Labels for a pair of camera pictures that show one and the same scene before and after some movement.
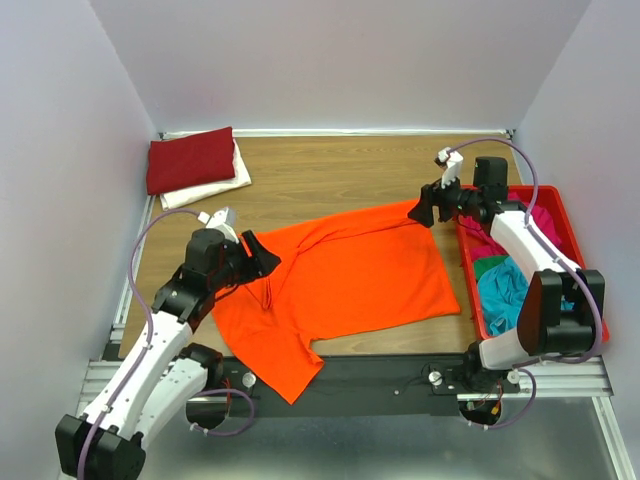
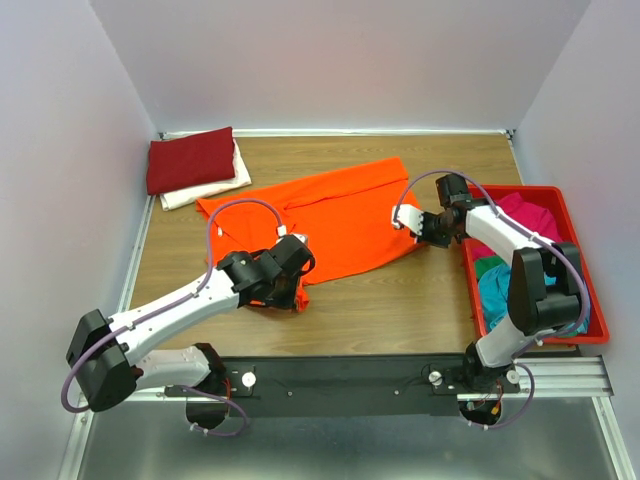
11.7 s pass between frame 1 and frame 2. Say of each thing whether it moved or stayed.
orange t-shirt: moved
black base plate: stayed
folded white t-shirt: stayed
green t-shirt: stayed
